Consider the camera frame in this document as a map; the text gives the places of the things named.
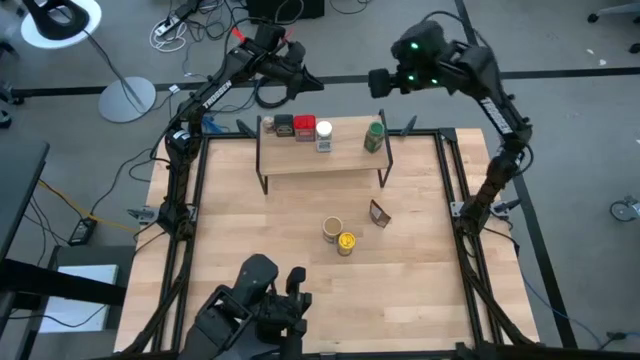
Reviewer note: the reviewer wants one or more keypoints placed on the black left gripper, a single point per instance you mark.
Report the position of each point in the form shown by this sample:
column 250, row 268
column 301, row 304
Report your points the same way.
column 287, row 67

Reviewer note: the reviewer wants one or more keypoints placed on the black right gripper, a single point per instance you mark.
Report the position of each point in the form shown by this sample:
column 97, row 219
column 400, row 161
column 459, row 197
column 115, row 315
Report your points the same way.
column 425, row 79

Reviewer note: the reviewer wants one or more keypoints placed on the red smoked paprika tin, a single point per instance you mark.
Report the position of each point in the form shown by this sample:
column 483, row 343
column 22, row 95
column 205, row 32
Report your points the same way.
column 305, row 127

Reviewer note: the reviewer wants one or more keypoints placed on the dark green spice tin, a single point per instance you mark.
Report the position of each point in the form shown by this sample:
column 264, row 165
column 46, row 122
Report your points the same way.
column 284, row 125

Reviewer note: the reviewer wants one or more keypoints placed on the white-lid bagel sesame jar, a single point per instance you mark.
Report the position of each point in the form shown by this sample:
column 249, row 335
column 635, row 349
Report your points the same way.
column 324, row 135

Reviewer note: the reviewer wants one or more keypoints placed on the green-lid oregano jar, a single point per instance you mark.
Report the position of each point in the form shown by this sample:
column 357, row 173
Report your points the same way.
column 374, row 136

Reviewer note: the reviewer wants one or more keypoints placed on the spice packet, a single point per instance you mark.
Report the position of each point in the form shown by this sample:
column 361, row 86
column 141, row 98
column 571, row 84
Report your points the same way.
column 380, row 214

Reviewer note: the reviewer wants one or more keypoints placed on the tan-lid furikake jar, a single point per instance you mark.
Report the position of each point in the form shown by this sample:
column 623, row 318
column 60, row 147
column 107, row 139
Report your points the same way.
column 332, row 229

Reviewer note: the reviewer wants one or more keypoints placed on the yellow-lid brown spice bottle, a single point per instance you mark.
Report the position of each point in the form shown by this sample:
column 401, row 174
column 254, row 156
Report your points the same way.
column 346, row 243

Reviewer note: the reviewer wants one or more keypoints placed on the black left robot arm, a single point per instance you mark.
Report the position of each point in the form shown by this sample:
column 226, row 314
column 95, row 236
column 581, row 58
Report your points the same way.
column 215, row 95

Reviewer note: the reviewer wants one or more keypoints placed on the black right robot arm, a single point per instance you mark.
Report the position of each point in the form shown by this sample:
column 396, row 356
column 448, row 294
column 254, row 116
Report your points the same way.
column 500, row 117

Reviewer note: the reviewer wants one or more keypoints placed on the wooden shelf black metal legs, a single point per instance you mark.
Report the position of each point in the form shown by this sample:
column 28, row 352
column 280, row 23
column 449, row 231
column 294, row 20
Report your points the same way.
column 310, row 160

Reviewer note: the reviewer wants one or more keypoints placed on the red plastic tab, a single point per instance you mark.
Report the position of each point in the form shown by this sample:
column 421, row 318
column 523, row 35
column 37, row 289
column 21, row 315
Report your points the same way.
column 288, row 34
column 239, row 35

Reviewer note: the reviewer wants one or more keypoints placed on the black computer case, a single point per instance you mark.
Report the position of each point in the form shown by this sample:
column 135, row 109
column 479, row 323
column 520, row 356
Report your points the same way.
column 310, row 7

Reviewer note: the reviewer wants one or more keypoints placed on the white power strip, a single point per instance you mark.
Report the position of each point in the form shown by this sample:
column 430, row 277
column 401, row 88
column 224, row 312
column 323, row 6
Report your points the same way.
column 167, row 26

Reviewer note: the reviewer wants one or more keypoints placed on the white floor lamp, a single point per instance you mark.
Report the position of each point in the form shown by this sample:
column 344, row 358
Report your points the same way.
column 127, row 100

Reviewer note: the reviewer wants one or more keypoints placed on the grey caster wheel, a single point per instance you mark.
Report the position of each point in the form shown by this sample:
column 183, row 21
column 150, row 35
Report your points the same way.
column 624, row 210

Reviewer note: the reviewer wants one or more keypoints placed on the black power adapter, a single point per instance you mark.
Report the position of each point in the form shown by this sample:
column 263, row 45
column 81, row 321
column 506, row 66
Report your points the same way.
column 82, row 231

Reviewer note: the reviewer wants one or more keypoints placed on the white box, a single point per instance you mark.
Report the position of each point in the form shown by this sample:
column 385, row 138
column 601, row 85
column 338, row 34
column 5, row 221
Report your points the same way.
column 80, row 295

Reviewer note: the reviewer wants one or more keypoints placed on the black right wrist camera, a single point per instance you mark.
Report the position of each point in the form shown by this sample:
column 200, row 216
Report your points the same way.
column 380, row 83

